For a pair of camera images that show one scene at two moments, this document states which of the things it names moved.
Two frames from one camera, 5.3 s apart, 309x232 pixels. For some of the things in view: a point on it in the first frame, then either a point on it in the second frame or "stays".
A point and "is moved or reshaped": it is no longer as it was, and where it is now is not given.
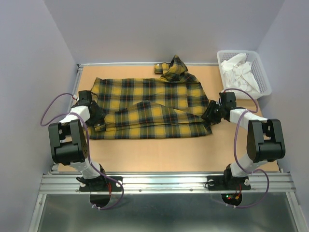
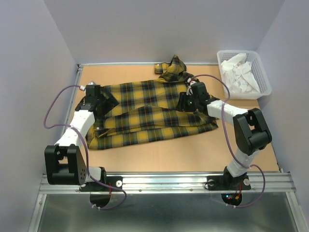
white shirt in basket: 237,74 stays
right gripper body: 214,111 to 194,101
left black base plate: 101,184 stays
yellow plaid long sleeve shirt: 170,106 is moved or reshaped
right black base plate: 222,183 stays
